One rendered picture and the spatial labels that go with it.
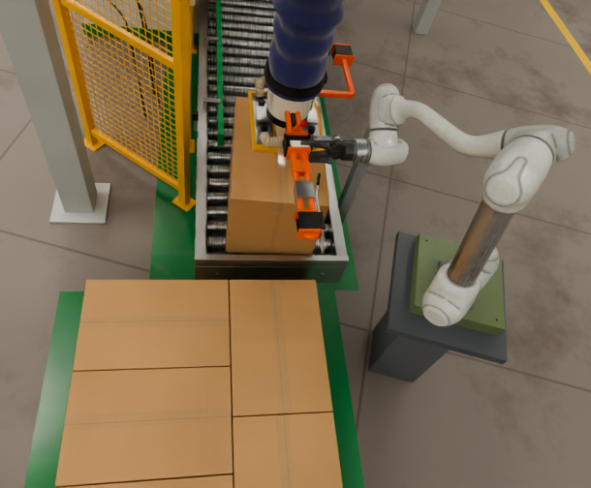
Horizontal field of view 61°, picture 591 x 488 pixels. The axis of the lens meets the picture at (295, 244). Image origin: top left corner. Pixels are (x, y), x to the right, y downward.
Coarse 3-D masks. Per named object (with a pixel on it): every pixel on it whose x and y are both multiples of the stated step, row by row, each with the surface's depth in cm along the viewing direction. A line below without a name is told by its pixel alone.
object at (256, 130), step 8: (248, 96) 207; (256, 96) 207; (256, 104) 204; (264, 104) 202; (256, 120) 199; (256, 128) 196; (264, 128) 194; (272, 128) 199; (256, 136) 194; (272, 136) 196; (256, 144) 192; (264, 152) 193; (272, 152) 193
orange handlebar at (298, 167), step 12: (348, 72) 207; (348, 84) 203; (324, 96) 198; (336, 96) 199; (348, 96) 200; (288, 120) 185; (300, 120) 186; (300, 168) 172; (300, 204) 164; (312, 204) 165
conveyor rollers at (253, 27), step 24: (240, 0) 342; (264, 0) 350; (240, 24) 327; (264, 24) 336; (240, 48) 312; (264, 48) 321; (216, 72) 301; (240, 72) 302; (216, 96) 285; (216, 120) 275; (216, 144) 265; (216, 168) 255; (216, 192) 247; (216, 216) 243; (216, 240) 231
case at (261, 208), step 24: (240, 120) 220; (240, 144) 212; (240, 168) 205; (264, 168) 207; (288, 168) 209; (312, 168) 212; (240, 192) 198; (264, 192) 200; (288, 192) 202; (240, 216) 205; (264, 216) 206; (288, 216) 206; (240, 240) 220; (264, 240) 221; (288, 240) 221; (312, 240) 222
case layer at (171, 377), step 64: (128, 320) 203; (192, 320) 208; (256, 320) 213; (320, 320) 218; (128, 384) 189; (192, 384) 193; (256, 384) 197; (320, 384) 202; (64, 448) 174; (128, 448) 177; (192, 448) 181; (256, 448) 184; (320, 448) 188
